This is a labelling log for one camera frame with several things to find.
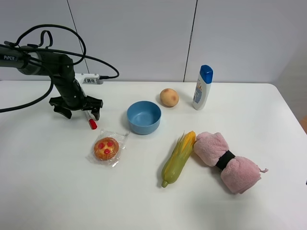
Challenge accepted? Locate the blue bowl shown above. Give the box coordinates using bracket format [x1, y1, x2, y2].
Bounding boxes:
[127, 101, 162, 135]

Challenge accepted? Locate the red and white marker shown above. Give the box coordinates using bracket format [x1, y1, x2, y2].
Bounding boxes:
[84, 110, 97, 130]

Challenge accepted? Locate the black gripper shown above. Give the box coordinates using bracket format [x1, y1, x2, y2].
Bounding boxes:
[49, 76, 103, 121]

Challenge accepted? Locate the black cable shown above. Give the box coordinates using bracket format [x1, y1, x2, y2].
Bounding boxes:
[0, 23, 120, 113]

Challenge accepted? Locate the peach fruit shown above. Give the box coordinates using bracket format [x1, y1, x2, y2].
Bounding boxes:
[159, 88, 179, 107]

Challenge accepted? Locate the wrapped orange tart pastry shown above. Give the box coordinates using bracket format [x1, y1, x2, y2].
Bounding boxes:
[86, 129, 130, 168]

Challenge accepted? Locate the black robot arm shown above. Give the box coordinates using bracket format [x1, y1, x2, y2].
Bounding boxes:
[0, 45, 103, 120]

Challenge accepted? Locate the pink rolled towel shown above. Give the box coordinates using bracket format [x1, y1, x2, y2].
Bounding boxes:
[194, 132, 268, 194]

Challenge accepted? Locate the white blue shampoo bottle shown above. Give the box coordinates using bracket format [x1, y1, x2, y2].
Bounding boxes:
[192, 65, 213, 110]

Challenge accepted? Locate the corn cob with husk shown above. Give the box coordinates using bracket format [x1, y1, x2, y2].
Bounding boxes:
[161, 131, 196, 188]

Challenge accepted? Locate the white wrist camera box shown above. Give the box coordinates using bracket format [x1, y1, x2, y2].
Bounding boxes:
[75, 73, 104, 85]

